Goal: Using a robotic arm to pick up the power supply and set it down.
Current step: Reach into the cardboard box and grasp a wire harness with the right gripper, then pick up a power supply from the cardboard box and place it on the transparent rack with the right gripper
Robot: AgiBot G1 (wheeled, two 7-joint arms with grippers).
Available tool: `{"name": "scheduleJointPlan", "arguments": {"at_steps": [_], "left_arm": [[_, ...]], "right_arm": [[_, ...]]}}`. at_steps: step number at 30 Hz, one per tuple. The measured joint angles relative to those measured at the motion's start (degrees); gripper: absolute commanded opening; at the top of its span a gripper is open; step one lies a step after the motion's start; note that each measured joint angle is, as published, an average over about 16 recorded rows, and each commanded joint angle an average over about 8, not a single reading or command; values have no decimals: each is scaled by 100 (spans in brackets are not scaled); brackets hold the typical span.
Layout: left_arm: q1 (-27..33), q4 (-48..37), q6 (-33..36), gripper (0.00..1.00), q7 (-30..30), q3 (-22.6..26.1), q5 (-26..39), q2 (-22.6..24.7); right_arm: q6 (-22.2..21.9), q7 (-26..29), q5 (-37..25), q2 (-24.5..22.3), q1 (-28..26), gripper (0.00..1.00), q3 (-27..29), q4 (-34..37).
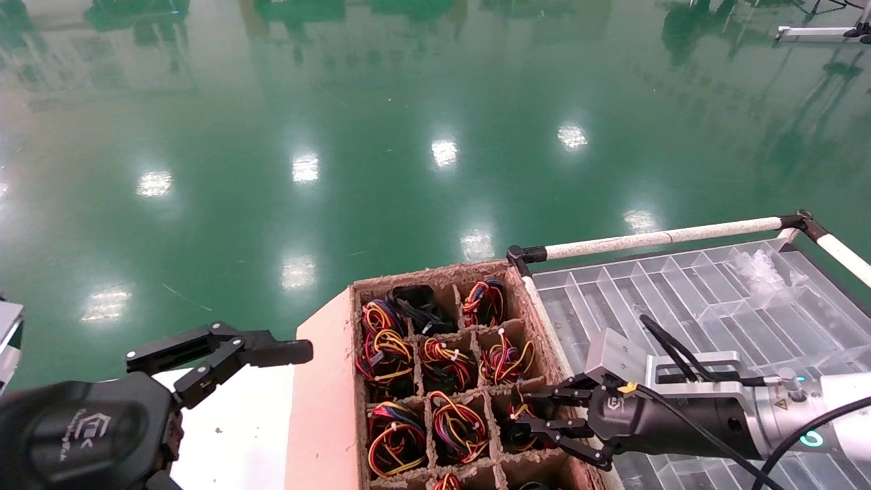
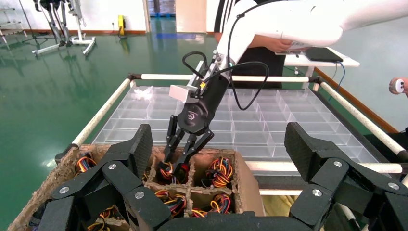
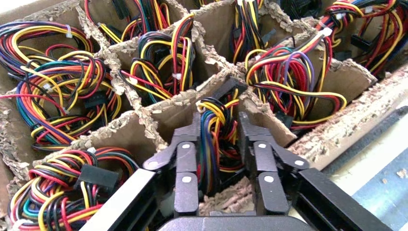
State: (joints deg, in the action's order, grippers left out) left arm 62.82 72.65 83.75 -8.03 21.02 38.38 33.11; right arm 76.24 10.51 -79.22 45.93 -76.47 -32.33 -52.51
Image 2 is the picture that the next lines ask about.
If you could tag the clear plastic compartment tray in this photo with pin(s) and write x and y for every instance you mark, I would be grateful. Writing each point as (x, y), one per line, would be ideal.
(255, 127)

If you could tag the crumpled clear plastic bag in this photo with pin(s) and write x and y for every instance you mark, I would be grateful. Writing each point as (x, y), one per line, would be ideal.
(143, 93)

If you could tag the hand holding white controller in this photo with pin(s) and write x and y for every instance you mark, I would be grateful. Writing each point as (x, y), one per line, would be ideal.
(392, 86)

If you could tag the yellow floor sign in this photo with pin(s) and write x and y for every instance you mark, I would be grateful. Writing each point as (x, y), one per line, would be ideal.
(121, 24)

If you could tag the yellow cloth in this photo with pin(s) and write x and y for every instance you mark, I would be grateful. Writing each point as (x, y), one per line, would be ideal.
(280, 205)

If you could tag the black humanoid robot legs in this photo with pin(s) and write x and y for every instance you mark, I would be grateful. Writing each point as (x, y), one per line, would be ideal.
(65, 32)

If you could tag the white desk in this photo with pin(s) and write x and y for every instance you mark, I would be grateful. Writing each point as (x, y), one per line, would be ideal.
(349, 62)

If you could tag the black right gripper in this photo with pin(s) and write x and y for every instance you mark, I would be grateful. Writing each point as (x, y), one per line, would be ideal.
(199, 111)

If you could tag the person's right hand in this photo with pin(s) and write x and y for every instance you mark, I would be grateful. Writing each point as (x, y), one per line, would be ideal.
(283, 45)

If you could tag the beige door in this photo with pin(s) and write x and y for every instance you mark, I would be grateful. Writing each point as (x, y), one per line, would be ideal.
(191, 16)

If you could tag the black laptop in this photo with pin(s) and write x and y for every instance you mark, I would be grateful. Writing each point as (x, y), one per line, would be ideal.
(323, 55)

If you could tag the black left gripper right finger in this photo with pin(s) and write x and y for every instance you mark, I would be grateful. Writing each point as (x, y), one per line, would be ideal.
(344, 191)

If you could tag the cardboard box with pulp dividers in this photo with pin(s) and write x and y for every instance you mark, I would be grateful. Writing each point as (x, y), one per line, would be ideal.
(248, 185)

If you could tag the metal shelf rack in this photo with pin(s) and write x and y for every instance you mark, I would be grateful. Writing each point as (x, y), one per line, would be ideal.
(11, 23)

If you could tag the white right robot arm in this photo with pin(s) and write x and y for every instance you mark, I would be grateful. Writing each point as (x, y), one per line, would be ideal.
(302, 25)

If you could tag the white handheld controller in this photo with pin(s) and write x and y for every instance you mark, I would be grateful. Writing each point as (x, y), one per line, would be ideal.
(400, 86)

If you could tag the person's right forearm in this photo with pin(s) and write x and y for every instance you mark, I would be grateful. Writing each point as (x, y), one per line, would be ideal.
(261, 43)

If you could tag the person in striped black shirt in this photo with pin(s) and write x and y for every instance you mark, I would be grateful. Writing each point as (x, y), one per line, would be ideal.
(261, 68)

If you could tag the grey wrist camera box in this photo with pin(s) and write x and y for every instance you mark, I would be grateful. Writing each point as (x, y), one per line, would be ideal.
(180, 93)

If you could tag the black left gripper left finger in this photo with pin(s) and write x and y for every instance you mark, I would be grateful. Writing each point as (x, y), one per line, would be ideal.
(105, 191)

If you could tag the white mobile stand frame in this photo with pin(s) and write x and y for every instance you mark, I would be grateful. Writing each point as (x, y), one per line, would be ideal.
(83, 40)

